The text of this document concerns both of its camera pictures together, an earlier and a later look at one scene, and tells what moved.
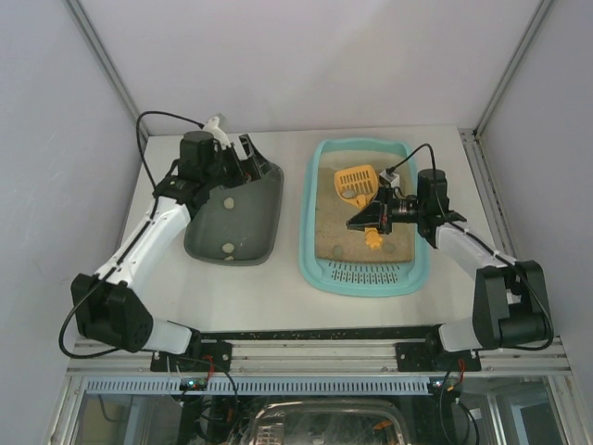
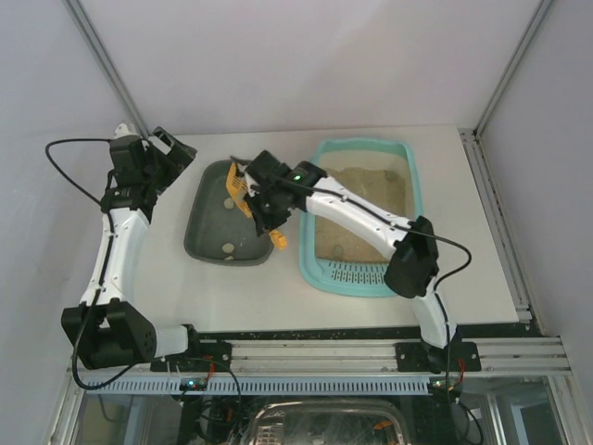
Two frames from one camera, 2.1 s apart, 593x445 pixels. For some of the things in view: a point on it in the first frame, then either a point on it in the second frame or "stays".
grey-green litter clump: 229,203 stays
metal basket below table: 329,423 stays
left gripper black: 242,163 → 173,151
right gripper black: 383,215 → 258,199
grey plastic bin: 237,224 stays
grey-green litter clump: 228,247 stays
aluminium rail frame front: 315,358 stays
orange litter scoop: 358,184 → 237,186
